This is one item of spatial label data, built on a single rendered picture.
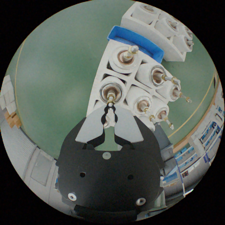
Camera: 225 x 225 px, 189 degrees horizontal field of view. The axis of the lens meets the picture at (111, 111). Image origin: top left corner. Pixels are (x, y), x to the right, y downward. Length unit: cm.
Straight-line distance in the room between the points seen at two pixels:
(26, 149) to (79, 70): 494
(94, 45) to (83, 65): 16
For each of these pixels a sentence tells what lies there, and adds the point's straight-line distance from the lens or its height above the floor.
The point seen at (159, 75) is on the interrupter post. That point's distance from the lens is 23.
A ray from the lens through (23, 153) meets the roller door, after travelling 512.
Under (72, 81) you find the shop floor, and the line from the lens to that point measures 54.
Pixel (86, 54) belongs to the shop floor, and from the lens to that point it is 50.
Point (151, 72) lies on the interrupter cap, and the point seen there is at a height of 25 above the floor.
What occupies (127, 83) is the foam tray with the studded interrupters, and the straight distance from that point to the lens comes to 28.
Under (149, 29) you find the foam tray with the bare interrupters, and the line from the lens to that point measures 41.
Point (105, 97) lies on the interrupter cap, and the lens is 22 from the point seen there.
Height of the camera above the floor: 45
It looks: 58 degrees down
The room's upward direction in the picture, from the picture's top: 179 degrees counter-clockwise
